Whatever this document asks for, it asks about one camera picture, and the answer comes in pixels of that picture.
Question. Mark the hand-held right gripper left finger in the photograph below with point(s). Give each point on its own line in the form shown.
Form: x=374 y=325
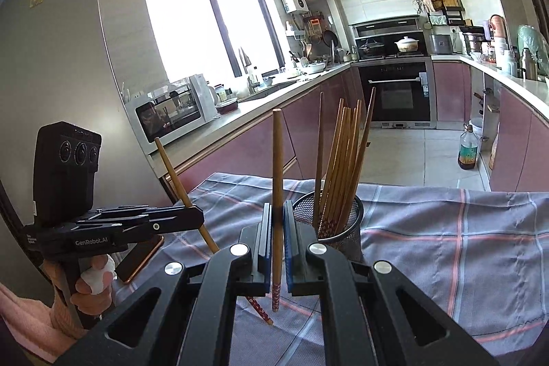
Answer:
x=268 y=239

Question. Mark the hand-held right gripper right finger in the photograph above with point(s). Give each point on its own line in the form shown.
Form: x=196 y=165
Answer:
x=291 y=239

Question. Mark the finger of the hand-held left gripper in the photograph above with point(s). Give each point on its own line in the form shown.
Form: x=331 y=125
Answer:
x=163 y=219

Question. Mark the brown patterned-tip chopstick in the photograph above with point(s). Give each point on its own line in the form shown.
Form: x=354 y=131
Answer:
x=171 y=173
x=278 y=160

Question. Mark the black mesh utensil holder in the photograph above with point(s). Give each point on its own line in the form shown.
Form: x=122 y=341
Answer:
x=343 y=237

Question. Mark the bunch of wooden chopsticks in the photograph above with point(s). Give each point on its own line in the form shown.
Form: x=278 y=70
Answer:
x=343 y=160

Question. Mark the person's left forearm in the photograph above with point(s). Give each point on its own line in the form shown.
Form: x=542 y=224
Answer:
x=30 y=319

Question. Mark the person's left hand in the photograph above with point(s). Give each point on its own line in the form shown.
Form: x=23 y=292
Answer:
x=94 y=293

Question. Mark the smartphone with orange edge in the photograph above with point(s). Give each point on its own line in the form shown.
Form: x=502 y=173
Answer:
x=141 y=259

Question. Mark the white toaster oven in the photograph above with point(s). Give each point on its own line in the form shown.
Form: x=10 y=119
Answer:
x=171 y=119

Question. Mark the grey refrigerator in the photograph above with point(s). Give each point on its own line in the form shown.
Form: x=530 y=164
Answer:
x=64 y=48

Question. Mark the dark red bowl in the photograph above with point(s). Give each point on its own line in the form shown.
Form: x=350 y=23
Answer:
x=227 y=105

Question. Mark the grey plaid cloth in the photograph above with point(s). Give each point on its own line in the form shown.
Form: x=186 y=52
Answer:
x=429 y=228

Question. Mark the kitchen sink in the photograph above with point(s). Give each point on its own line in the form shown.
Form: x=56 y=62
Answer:
x=270 y=89

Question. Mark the white bowl with food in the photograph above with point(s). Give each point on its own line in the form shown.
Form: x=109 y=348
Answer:
x=314 y=68

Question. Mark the black built-in oven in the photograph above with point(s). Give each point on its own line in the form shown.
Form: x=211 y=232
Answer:
x=394 y=91

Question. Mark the cooking oil bottle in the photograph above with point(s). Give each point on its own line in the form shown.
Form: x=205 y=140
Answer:
x=467 y=151

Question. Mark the kitchen window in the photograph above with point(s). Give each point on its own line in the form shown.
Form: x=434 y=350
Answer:
x=193 y=23

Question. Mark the black frying pan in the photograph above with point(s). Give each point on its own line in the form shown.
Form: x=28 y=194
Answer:
x=329 y=39

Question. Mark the black pot with glass lid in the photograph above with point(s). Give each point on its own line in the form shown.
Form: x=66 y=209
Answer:
x=371 y=48

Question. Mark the white casserole pot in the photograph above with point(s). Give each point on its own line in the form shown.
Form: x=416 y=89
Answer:
x=408 y=44

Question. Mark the black range hood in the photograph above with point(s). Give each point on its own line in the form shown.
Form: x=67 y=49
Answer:
x=386 y=27

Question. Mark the pink base cabinets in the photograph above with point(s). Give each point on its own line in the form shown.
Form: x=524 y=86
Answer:
x=523 y=143

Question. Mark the steel stock pot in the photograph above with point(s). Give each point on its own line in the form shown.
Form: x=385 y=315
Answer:
x=472 y=42

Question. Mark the pink kettle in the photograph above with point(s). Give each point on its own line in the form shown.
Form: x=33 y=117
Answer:
x=498 y=29

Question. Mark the steel thermos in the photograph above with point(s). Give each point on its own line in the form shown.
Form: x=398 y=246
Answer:
x=529 y=63

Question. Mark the plastic-wrapped green fan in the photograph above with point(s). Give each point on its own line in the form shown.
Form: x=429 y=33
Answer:
x=534 y=44

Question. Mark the black wall rack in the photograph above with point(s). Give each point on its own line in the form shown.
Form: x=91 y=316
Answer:
x=439 y=16

